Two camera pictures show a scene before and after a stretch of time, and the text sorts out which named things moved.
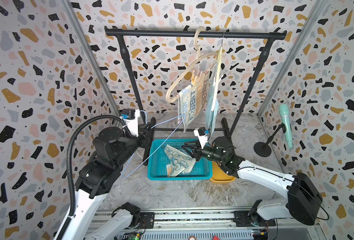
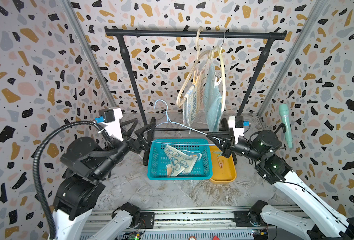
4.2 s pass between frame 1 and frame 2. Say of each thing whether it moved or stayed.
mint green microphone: stayed
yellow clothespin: stayed
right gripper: moved
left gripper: stayed
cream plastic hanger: moved
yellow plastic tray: stayed
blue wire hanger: moved
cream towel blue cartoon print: stayed
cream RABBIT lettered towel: moved
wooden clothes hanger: moved
